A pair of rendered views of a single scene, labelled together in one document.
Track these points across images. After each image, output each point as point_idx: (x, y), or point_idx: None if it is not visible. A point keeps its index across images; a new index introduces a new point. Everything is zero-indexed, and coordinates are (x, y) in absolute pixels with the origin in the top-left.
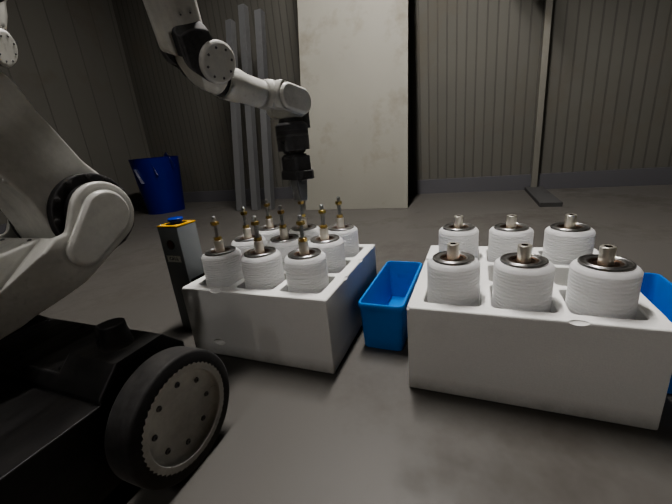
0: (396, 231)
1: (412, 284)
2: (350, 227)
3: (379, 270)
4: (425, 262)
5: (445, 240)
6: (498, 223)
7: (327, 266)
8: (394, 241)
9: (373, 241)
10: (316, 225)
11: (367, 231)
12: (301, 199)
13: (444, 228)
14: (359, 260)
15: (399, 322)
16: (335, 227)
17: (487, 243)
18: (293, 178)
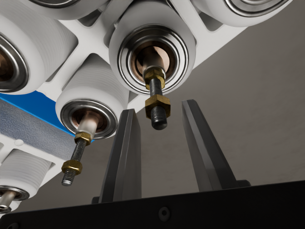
0: (249, 171)
1: (26, 112)
2: (68, 129)
3: (179, 120)
4: (7, 138)
5: (2, 172)
6: (7, 208)
7: None
8: (229, 159)
9: (251, 149)
10: (140, 92)
11: (282, 158)
12: (120, 114)
13: (4, 186)
14: (44, 92)
15: None
16: (99, 114)
17: (163, 187)
18: (65, 227)
